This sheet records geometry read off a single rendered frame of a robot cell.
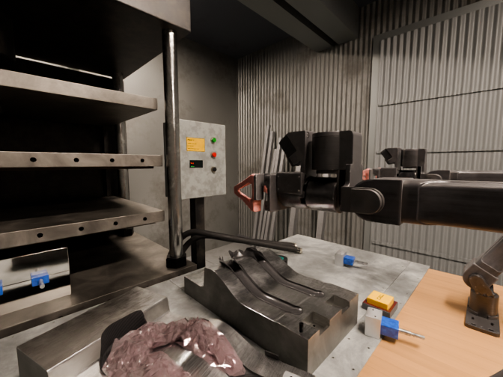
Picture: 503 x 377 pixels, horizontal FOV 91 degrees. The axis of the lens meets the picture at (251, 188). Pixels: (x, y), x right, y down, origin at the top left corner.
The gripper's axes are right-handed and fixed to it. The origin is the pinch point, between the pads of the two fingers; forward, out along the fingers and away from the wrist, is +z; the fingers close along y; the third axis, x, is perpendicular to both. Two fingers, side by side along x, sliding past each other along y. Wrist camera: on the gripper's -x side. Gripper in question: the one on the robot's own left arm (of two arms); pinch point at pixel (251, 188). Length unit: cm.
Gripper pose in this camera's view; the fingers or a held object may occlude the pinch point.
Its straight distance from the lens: 52.1
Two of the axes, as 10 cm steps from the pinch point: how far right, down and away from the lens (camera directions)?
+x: 0.1, 10.0, 0.9
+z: -7.3, -0.6, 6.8
